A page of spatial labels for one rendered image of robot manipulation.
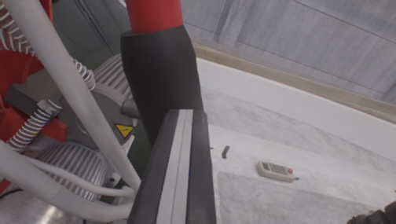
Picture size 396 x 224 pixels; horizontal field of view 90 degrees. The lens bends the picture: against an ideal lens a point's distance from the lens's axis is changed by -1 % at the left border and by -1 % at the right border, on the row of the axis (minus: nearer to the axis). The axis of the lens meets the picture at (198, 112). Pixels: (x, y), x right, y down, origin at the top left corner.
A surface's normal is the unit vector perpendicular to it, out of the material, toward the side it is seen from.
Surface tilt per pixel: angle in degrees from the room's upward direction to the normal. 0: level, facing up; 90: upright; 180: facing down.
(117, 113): 90
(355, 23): 90
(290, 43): 90
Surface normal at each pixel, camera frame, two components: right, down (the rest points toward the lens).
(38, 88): 0.70, -0.61
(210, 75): -0.02, 0.51
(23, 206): 0.15, -0.91
